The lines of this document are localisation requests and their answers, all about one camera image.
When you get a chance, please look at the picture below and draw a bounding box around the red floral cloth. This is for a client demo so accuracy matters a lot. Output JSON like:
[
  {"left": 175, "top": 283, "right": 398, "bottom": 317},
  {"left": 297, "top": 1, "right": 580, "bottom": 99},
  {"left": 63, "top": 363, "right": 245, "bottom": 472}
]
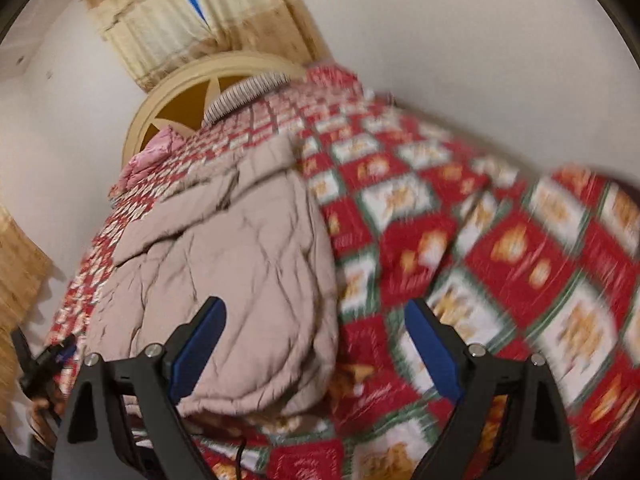
[{"left": 306, "top": 63, "right": 363, "bottom": 96}]

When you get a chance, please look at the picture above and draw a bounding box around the beige side curtain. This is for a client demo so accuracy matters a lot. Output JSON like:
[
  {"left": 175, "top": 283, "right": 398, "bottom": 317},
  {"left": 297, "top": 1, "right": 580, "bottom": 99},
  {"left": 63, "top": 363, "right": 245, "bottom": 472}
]
[{"left": 0, "top": 206, "right": 52, "bottom": 426}]

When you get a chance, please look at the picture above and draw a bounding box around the pink folded blanket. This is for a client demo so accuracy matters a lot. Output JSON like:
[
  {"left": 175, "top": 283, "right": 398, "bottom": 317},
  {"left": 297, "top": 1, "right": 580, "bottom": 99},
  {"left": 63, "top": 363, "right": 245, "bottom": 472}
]
[{"left": 107, "top": 126, "right": 184, "bottom": 200}]

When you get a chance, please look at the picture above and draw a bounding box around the person's left hand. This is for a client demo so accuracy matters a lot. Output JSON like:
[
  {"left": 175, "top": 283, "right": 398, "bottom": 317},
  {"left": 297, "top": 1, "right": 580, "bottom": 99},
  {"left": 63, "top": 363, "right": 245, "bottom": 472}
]
[{"left": 29, "top": 390, "right": 66, "bottom": 448}]

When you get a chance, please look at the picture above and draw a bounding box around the beige quilted puffer coat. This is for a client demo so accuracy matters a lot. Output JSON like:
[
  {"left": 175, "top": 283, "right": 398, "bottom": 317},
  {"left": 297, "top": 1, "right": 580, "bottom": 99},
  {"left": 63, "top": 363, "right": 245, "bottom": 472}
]
[{"left": 86, "top": 136, "right": 338, "bottom": 416}]

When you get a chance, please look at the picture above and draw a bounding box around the cream round wooden headboard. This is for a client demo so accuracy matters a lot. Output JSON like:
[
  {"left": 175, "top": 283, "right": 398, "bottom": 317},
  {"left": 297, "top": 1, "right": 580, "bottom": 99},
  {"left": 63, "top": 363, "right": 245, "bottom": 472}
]
[{"left": 122, "top": 51, "right": 306, "bottom": 164}]

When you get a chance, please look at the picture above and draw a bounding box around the red teddy bear bedspread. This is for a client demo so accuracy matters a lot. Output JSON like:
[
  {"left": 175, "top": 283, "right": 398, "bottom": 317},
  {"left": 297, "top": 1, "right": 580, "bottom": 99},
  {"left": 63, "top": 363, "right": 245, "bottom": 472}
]
[{"left": 50, "top": 80, "right": 639, "bottom": 479}]

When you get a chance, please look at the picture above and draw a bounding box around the beige patterned window curtain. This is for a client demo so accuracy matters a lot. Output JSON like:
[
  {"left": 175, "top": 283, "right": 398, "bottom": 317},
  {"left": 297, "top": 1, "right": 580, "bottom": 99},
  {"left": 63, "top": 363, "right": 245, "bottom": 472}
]
[{"left": 82, "top": 0, "right": 330, "bottom": 92}]

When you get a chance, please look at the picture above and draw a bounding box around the striped grey pillow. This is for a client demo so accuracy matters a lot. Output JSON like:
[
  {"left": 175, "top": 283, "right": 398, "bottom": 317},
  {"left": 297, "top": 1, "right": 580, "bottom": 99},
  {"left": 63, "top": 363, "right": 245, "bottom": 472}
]
[{"left": 202, "top": 72, "right": 291, "bottom": 128}]

